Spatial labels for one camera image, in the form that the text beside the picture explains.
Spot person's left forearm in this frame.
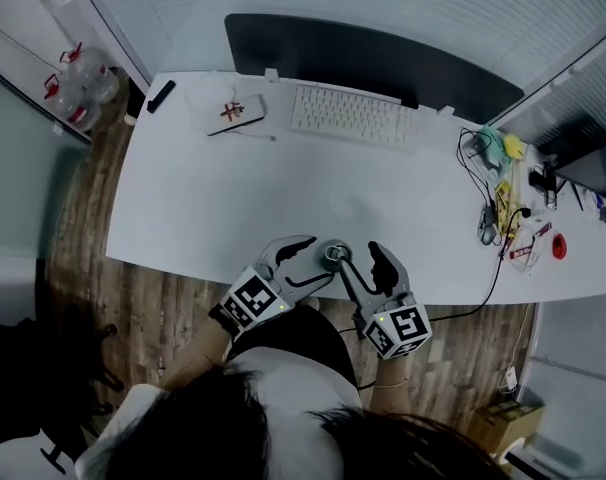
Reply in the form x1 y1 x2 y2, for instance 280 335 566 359
160 317 235 394

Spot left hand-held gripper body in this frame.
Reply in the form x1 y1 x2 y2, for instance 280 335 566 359
209 247 294 343

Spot black mouse cable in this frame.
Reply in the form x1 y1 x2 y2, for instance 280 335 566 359
456 126 499 209

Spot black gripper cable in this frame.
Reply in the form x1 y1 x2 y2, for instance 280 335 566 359
353 325 380 393

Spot white keyboard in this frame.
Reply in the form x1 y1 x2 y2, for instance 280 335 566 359
288 83 420 152

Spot green plastic packet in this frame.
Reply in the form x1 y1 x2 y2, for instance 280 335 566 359
474 124 509 170

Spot black office chair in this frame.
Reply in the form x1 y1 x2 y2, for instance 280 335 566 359
0 312 127 475

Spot black computer monitor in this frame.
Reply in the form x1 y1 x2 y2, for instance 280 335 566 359
224 13 526 113

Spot yellow soft toy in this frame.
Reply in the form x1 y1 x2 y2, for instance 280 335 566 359
502 134 527 162

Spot white crumpled plastic bag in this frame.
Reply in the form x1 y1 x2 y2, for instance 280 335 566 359
182 70 240 119

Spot white packet with red strip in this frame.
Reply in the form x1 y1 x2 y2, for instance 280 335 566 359
507 220 554 273

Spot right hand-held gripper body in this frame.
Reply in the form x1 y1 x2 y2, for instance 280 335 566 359
351 287 432 362

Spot person's right forearm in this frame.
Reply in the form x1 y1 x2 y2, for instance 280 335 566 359
368 353 410 419

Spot grey computer mouse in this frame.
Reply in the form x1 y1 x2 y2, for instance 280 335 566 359
477 204 504 247

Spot person's white shirt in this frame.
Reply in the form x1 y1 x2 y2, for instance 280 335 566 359
75 345 365 480

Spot clear water jug red handle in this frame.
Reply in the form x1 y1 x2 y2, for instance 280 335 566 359
43 72 103 133
58 42 121 105

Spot black remote control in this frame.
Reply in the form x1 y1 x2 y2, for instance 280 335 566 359
145 79 177 115

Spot dark laptop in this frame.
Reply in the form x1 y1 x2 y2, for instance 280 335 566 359
536 112 606 198

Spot cardboard box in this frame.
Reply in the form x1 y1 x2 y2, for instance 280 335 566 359
468 399 545 463

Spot silver metal bottle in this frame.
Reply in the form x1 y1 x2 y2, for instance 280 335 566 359
316 237 355 274

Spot person's black shorts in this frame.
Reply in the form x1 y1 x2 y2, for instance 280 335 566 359
226 306 360 390

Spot black power cable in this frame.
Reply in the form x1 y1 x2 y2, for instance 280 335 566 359
425 207 532 320

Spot white box with red print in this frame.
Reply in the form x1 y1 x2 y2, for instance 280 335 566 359
201 92 267 138

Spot yellow snack packet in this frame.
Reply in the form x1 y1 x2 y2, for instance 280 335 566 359
494 179 515 230

